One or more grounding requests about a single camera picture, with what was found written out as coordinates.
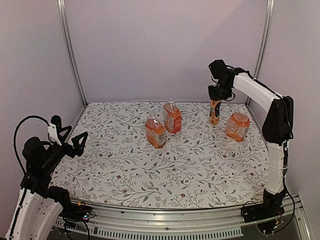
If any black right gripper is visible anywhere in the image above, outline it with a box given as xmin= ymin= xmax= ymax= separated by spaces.
xmin=208 ymin=80 xmax=232 ymax=101

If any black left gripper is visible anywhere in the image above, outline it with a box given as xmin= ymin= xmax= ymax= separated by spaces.
xmin=39 ymin=125 xmax=88 ymax=173

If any slim orange drink bottle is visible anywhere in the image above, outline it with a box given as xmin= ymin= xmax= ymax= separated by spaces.
xmin=209 ymin=100 xmax=222 ymax=125

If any large orange-label plastic bottle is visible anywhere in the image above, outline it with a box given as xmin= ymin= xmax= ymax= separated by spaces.
xmin=163 ymin=97 xmax=182 ymax=134

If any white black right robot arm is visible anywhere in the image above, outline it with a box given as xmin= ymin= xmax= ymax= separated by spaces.
xmin=208 ymin=59 xmax=294 ymax=223

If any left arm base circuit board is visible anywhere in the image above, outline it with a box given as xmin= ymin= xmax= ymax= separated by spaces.
xmin=71 ymin=201 xmax=96 ymax=223

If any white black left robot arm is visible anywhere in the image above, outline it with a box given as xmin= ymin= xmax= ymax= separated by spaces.
xmin=5 ymin=130 xmax=88 ymax=240

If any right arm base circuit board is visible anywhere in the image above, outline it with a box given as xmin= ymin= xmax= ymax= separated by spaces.
xmin=256 ymin=215 xmax=284 ymax=236

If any floral patterned table mat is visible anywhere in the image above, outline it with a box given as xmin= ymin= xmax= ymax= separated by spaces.
xmin=51 ymin=102 xmax=269 ymax=209

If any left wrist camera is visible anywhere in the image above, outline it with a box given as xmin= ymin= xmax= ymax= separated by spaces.
xmin=48 ymin=115 xmax=62 ymax=146

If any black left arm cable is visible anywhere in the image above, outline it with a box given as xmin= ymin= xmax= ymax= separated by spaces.
xmin=12 ymin=114 xmax=91 ymax=240

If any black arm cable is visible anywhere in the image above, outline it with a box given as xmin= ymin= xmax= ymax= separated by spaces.
xmin=224 ymin=65 xmax=296 ymax=233
xmin=12 ymin=114 xmax=91 ymax=240

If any right aluminium frame post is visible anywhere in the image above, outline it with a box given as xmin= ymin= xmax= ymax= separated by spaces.
xmin=245 ymin=0 xmax=275 ymax=107

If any aluminium frame post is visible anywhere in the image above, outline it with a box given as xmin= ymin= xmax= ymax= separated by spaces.
xmin=57 ymin=0 xmax=88 ymax=107
xmin=245 ymin=0 xmax=275 ymax=107

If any white perforated cable tray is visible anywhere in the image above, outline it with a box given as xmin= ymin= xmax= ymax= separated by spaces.
xmin=54 ymin=218 xmax=244 ymax=240

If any left aluminium frame post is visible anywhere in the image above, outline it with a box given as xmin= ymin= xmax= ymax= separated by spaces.
xmin=57 ymin=0 xmax=88 ymax=107

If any aluminium front rail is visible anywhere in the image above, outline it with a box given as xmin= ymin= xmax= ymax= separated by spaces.
xmin=47 ymin=195 xmax=315 ymax=240

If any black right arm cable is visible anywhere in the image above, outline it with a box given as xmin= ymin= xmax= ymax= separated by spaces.
xmin=224 ymin=65 xmax=296 ymax=233

